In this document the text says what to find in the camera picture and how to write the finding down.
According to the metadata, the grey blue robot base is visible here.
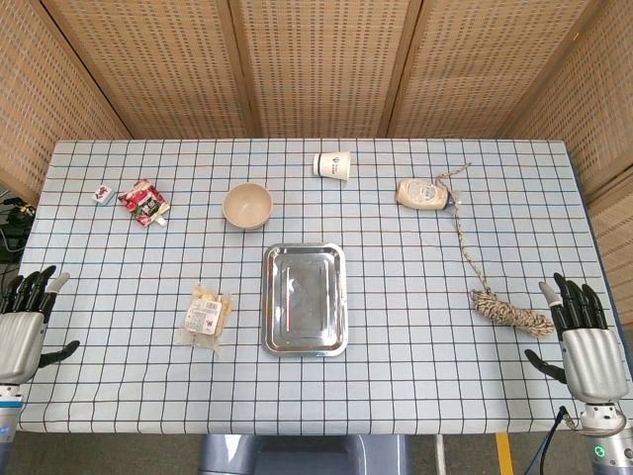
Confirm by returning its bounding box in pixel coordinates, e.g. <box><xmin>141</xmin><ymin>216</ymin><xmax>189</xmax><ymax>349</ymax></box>
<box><xmin>197</xmin><ymin>433</ymin><xmax>412</xmax><ymax>475</ymax></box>

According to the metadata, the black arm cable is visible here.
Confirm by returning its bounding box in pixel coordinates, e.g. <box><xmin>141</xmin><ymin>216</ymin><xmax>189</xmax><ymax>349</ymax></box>
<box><xmin>537</xmin><ymin>405</ymin><xmax>571</xmax><ymax>475</ymax></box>

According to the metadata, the beige bowl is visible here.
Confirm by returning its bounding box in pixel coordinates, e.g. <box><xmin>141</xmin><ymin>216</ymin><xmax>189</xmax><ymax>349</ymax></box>
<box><xmin>222</xmin><ymin>181</ymin><xmax>274</xmax><ymax>233</ymax></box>

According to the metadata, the woven bamboo screen panel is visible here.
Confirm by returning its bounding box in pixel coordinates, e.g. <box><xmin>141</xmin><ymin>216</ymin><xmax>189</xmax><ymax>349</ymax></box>
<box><xmin>508</xmin><ymin>0</ymin><xmax>633</xmax><ymax>328</ymax></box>
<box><xmin>385</xmin><ymin>0</ymin><xmax>597</xmax><ymax>141</ymax></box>
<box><xmin>227</xmin><ymin>0</ymin><xmax>427</xmax><ymax>140</ymax></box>
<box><xmin>0</xmin><ymin>0</ymin><xmax>134</xmax><ymax>207</ymax></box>
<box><xmin>42</xmin><ymin>0</ymin><xmax>256</xmax><ymax>141</ymax></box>

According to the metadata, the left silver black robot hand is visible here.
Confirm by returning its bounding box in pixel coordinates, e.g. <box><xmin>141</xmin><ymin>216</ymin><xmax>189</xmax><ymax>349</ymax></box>
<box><xmin>0</xmin><ymin>264</ymin><xmax>81</xmax><ymax>386</ymax></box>

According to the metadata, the beige mayonnaise squeeze bottle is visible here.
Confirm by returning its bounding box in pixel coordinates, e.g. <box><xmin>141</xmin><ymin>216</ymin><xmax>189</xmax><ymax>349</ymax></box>
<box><xmin>394</xmin><ymin>177</ymin><xmax>459</xmax><ymax>214</ymax></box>

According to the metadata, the red spouted drink pouch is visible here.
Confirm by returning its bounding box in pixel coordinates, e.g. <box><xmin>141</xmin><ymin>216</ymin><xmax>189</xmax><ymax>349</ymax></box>
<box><xmin>116</xmin><ymin>177</ymin><xmax>172</xmax><ymax>231</ymax></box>

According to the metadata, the braided white black rope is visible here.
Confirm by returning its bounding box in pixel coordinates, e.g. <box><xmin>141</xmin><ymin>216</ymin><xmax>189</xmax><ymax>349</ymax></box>
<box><xmin>433</xmin><ymin>161</ymin><xmax>556</xmax><ymax>339</ymax></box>

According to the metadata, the silver metal tray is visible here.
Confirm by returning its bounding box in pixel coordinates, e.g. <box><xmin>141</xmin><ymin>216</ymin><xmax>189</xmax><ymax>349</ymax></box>
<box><xmin>260</xmin><ymin>241</ymin><xmax>350</xmax><ymax>359</ymax></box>

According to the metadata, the white paper cup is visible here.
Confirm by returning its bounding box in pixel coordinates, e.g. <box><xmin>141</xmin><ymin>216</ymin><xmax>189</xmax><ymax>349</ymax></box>
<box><xmin>312</xmin><ymin>150</ymin><xmax>353</xmax><ymax>183</ymax></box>

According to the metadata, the clear bag of snacks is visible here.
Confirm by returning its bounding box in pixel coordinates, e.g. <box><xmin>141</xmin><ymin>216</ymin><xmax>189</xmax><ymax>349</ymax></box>
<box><xmin>172</xmin><ymin>282</ymin><xmax>235</xmax><ymax>355</ymax></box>

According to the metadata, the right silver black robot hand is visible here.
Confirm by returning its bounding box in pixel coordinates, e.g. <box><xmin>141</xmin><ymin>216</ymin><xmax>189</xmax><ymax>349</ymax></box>
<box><xmin>524</xmin><ymin>271</ymin><xmax>630</xmax><ymax>405</ymax></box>

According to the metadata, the blue checkered tablecloth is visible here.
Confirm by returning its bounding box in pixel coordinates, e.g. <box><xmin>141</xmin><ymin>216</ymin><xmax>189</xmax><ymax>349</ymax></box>
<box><xmin>14</xmin><ymin>138</ymin><xmax>620</xmax><ymax>437</ymax></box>

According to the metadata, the white mahjong tile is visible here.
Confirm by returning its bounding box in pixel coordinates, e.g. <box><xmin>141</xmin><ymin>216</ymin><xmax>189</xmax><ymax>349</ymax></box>
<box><xmin>89</xmin><ymin>183</ymin><xmax>117</xmax><ymax>207</ymax></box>

